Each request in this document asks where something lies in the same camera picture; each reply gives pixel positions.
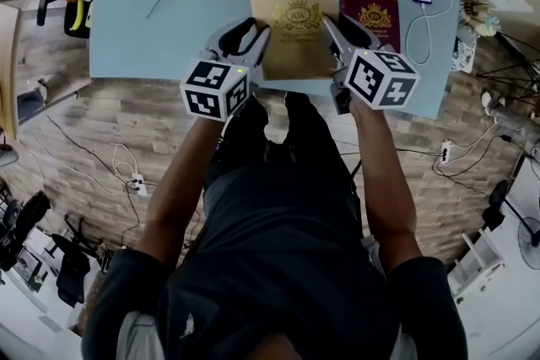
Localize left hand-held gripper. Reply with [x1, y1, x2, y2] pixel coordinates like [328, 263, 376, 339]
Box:
[180, 17, 272, 122]

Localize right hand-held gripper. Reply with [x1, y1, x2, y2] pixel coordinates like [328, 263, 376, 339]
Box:
[322, 11, 422, 115]

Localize maroon booklet with gold emblem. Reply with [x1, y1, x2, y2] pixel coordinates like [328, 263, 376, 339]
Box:
[338, 0, 401, 54]

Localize person's right forearm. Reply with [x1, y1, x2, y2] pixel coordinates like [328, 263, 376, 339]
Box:
[348, 96, 425, 273]

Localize person's left forearm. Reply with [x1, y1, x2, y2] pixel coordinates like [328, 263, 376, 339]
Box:
[135, 113, 231, 266]

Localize person's black trousers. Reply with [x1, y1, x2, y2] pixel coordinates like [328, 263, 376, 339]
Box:
[202, 90, 365, 224]

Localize patterned cloth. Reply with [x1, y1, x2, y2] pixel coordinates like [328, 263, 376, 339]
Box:
[450, 35, 478, 73]

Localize sunflower decoration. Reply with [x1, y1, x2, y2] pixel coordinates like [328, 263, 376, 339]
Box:
[457, 0, 503, 40]

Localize white power strip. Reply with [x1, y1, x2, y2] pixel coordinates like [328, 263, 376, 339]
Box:
[438, 140, 455, 166]
[129, 171, 149, 198]

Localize black tripod stand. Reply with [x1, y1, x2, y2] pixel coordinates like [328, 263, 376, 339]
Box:
[475, 28, 540, 99]

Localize yellow banana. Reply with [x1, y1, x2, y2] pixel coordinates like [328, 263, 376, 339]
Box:
[69, 0, 86, 32]

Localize person's dark shirt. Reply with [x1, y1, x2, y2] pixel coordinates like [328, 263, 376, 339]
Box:
[82, 162, 470, 360]

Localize wooden side table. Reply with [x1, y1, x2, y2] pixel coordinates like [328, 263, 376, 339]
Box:
[0, 2, 21, 142]

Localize black folding chair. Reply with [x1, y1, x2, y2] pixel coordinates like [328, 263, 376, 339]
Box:
[50, 214, 92, 309]

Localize white charging cable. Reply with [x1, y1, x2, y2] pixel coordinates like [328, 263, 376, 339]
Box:
[404, 0, 455, 66]

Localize black pedestal fan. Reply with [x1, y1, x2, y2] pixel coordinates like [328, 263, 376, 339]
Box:
[480, 179, 540, 271]

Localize black camera equipment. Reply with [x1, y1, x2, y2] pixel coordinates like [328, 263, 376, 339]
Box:
[0, 189, 51, 271]

